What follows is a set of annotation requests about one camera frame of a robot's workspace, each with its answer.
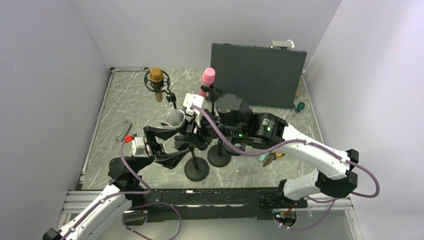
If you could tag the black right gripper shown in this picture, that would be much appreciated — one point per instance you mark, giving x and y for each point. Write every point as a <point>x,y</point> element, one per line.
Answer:
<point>199,134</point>

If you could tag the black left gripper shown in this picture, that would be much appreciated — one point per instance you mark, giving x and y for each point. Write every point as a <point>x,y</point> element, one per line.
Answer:
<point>155,150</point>

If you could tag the black mesh-head microphone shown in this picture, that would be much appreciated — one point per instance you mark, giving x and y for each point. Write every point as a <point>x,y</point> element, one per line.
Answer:
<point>182,119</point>

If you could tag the black clip desk stand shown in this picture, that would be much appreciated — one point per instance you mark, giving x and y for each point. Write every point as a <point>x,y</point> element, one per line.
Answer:
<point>196,168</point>

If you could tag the mint green microphone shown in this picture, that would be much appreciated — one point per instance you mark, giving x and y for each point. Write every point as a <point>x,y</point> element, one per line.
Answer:
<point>265,158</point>

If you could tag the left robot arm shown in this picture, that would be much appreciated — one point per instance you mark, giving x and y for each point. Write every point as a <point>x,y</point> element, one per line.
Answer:
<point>126,190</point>

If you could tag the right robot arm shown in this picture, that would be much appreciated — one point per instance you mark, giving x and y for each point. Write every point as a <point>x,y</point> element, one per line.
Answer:
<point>252,134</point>

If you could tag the black pink-mic desk stand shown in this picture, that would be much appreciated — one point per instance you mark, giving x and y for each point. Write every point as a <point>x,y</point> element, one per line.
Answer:
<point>214,95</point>

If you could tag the pink microphone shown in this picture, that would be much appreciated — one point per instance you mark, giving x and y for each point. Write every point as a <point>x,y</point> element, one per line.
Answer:
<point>207,78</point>

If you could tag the gold condenser microphone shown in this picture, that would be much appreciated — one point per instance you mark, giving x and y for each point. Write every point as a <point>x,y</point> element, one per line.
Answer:
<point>157,78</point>

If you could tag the dark green upright board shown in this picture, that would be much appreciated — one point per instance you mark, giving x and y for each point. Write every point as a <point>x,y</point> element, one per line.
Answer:
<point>262,76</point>

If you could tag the metal clamp behind board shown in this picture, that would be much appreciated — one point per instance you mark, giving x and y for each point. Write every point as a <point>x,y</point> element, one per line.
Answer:
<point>283,44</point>

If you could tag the black shock-mount desk stand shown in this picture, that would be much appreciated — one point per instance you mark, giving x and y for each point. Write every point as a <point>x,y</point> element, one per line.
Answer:
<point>220,155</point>

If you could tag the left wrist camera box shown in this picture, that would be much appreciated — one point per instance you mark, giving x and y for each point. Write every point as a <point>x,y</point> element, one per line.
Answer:
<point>137,144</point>

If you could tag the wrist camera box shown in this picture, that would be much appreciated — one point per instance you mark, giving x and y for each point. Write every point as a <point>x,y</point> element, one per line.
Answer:
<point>137,144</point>
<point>191,104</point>

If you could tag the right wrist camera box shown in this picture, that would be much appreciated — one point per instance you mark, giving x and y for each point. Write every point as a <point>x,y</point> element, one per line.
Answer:
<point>191,104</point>

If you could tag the black tripod shock-mount stand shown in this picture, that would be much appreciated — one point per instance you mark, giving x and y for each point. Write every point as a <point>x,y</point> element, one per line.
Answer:
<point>172,115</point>

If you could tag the yellow-handled pliers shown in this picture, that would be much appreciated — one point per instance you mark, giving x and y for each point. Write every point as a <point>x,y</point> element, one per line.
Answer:
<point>275,155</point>

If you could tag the green-handled screwdriver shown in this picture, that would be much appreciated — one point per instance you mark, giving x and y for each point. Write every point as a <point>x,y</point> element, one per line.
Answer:
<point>300,106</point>

